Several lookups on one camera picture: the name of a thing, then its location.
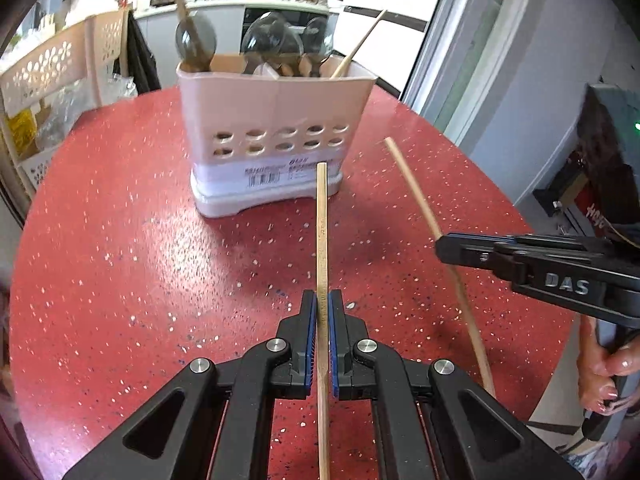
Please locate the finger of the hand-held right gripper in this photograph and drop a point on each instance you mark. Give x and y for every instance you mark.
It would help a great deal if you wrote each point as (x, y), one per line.
(475, 257)
(550, 242)

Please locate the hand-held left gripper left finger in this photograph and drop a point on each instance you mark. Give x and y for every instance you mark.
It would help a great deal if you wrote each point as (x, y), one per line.
(310, 332)

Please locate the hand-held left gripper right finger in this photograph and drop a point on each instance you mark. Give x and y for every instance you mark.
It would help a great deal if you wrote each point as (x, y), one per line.
(334, 335)

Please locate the pink plastic utensil holder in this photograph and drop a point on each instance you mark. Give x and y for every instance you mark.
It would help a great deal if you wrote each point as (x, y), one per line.
(270, 110)

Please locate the dark metal spoon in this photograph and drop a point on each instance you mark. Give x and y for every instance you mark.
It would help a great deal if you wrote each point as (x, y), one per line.
(272, 35)
(316, 35)
(195, 40)

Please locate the person's right hand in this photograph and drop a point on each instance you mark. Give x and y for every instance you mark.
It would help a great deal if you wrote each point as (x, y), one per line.
(590, 365)

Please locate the blue patterned cloth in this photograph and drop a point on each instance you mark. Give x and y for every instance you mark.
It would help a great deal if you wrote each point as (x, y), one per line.
(590, 462)

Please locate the white refrigerator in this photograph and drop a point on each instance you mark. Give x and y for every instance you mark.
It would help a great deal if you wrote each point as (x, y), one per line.
(400, 5)

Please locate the black built-in oven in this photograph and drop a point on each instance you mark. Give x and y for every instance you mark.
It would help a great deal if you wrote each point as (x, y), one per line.
(250, 16)

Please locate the black hanging cloth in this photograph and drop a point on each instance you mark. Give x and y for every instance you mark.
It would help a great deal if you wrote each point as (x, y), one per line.
(142, 55)

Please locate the clear plastic bag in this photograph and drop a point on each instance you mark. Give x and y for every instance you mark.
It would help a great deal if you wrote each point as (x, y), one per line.
(75, 105)

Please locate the yellow packet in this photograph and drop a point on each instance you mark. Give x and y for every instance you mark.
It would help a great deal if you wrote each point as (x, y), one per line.
(22, 130)

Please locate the pink plastic storage rack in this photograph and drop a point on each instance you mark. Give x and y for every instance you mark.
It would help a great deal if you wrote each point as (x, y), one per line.
(50, 65)

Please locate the black wall box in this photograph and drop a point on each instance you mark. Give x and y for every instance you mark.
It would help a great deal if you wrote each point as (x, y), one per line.
(552, 202)

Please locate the sliding door frame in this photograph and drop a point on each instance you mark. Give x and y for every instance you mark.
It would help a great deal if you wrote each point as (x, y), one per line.
(460, 40)

